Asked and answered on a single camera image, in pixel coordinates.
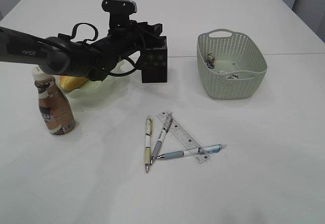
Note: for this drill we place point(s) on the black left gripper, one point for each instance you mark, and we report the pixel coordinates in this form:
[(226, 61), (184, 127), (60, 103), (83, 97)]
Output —
[(145, 37)]

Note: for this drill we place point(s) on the brown paper ball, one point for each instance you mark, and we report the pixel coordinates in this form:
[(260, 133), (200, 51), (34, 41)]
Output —
[(210, 60)]

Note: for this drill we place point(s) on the grey grip patterned pen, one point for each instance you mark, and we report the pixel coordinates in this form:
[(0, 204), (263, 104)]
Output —
[(161, 137)]

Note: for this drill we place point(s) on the golden sugared bread roll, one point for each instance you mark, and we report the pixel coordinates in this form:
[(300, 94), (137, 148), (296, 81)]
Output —
[(69, 83)]

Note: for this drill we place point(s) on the white pink paper ball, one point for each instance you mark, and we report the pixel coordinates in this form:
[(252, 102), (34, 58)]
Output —
[(228, 75)]

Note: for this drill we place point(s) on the brown coffee drink bottle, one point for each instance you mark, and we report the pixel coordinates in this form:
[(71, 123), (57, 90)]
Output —
[(54, 107)]

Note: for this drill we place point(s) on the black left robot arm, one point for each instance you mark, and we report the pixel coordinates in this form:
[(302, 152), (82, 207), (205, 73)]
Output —
[(94, 59)]

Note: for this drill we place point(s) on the black square pen holder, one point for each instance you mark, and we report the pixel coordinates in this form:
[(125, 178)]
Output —
[(155, 61)]

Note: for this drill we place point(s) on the pale green wavy glass plate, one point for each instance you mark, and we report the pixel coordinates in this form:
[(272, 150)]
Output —
[(90, 89)]

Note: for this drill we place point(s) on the white and beige pen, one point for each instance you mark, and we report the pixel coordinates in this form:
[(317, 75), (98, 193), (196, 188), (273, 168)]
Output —
[(148, 134)]

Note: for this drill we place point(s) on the grey-green woven plastic basket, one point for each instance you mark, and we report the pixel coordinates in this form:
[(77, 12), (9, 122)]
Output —
[(235, 53)]

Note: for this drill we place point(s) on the blue grey retractable pen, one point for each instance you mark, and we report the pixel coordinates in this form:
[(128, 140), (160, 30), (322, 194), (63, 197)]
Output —
[(195, 151)]

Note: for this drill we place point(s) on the clear plastic ruler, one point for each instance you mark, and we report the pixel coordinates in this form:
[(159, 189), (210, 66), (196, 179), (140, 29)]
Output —
[(184, 137)]

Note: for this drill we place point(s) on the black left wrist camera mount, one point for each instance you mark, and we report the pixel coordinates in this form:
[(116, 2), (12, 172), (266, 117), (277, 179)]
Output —
[(119, 11)]

